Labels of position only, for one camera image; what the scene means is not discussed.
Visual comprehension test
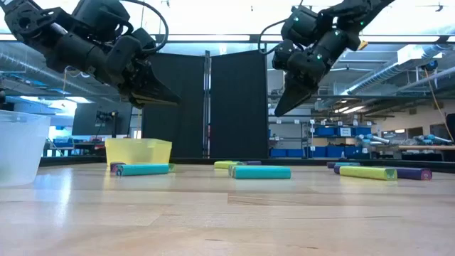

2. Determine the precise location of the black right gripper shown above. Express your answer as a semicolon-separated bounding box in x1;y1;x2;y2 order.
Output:
272;39;331;117

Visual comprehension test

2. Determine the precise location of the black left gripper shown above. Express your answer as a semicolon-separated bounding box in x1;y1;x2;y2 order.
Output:
105;28;182;110

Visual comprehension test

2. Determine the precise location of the teal rectangular block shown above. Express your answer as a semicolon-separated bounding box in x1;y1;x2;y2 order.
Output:
115;163;171;177
231;165;292;180

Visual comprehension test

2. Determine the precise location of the lime green rectangular block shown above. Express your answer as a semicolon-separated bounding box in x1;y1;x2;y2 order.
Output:
213;160;245;170
338;165;398;181

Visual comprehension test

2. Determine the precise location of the black partition panel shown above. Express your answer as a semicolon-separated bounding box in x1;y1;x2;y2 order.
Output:
209;49;269;160
141;52;206;159

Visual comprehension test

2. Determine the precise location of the metal storage shelf rack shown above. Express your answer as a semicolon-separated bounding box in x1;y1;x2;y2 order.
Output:
268;119;378;160

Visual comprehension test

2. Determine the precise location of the yellow translucent plastic bin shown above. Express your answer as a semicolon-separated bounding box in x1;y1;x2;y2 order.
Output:
105;137;173;168

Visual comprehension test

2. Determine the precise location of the dark monitor screen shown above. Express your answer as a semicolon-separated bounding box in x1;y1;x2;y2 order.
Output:
72;102;143;137

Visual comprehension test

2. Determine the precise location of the clear plastic bin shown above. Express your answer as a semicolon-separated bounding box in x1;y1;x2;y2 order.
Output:
0;109;52;188

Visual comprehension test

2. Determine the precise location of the wooden workbench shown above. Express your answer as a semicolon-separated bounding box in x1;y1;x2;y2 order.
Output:
369;144;455;163

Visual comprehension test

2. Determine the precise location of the black camera on tripod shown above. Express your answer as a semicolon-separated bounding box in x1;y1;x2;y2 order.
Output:
95;110;119;139

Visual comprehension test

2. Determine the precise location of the black metal table frame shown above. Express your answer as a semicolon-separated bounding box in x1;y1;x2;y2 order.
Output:
38;155;455;174

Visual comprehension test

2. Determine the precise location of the blue cable reel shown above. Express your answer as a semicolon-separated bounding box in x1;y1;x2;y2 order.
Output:
421;59;439;72

